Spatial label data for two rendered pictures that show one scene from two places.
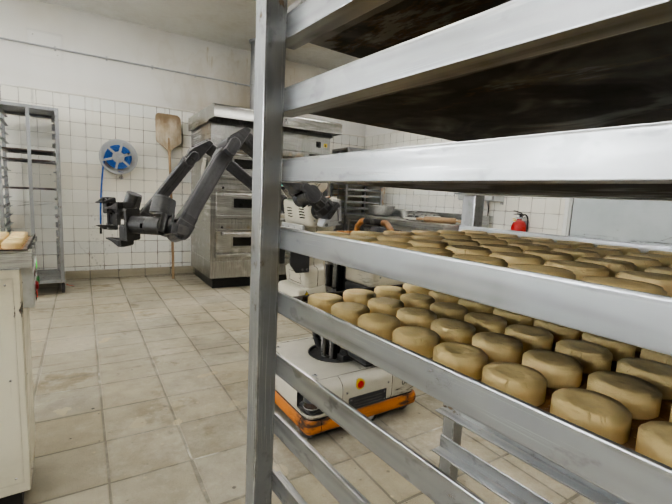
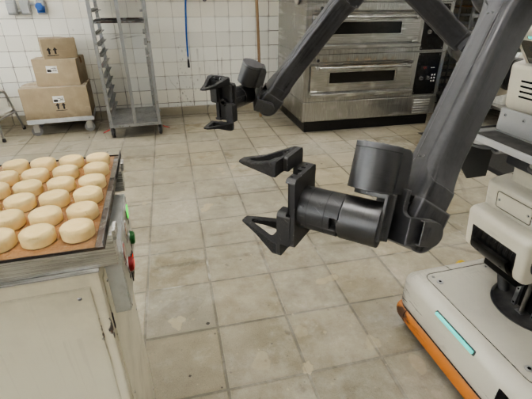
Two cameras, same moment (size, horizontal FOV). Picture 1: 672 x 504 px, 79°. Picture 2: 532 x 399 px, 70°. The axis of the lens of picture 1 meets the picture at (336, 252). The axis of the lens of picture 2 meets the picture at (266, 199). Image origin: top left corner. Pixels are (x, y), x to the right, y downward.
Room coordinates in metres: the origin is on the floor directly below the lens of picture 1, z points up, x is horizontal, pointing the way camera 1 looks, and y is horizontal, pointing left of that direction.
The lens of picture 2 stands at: (0.86, 0.56, 1.24)
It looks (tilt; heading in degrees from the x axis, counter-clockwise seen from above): 28 degrees down; 19
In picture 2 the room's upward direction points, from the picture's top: straight up
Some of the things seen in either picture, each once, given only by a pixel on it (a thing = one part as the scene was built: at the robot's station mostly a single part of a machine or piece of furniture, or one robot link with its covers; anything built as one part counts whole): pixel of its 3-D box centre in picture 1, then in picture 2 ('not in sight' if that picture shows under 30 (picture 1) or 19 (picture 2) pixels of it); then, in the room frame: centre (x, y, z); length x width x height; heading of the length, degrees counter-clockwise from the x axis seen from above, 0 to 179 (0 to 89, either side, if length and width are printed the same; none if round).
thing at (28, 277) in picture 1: (29, 280); (120, 248); (1.40, 1.06, 0.77); 0.24 x 0.04 x 0.14; 35
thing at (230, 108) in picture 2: (105, 221); (215, 119); (1.76, 1.00, 0.96); 0.09 x 0.07 x 0.07; 169
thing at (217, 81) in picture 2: (104, 205); (214, 92); (1.76, 1.00, 1.02); 0.09 x 0.07 x 0.07; 169
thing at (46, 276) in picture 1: (32, 200); (123, 33); (4.17, 3.10, 0.93); 0.64 x 0.51 x 1.78; 35
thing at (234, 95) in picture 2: (117, 213); (230, 100); (1.83, 0.99, 0.99); 0.07 x 0.07 x 0.10; 79
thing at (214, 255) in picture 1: (262, 201); (363, 22); (5.27, 0.98, 1.00); 1.56 x 1.20 x 2.01; 122
